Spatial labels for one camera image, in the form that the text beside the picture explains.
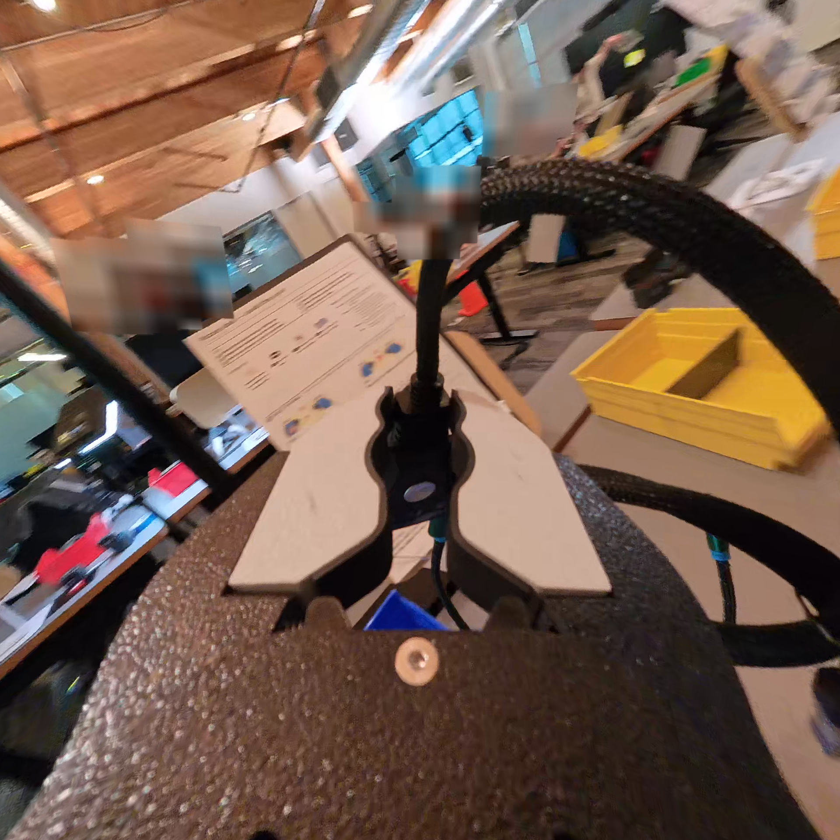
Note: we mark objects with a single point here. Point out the blue plastic bin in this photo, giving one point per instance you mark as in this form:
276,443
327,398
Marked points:
400,613

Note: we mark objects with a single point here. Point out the grey desk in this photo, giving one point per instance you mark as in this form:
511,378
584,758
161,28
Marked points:
656,499

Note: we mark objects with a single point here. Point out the instruction sheet on stand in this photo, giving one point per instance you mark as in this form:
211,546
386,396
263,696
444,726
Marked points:
308,328

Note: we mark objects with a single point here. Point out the orange traffic cone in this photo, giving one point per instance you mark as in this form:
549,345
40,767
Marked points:
474,298

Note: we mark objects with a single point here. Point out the yellow plastic bin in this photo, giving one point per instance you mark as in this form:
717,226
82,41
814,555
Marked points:
630,380

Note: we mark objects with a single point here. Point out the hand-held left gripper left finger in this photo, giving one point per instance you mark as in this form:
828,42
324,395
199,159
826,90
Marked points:
315,505

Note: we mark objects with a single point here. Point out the black metal pole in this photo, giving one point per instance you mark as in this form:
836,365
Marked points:
118,374

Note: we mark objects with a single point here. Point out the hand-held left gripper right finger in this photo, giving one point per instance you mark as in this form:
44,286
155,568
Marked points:
525,512

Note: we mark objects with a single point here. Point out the wooden standing desk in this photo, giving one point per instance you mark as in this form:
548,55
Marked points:
499,239

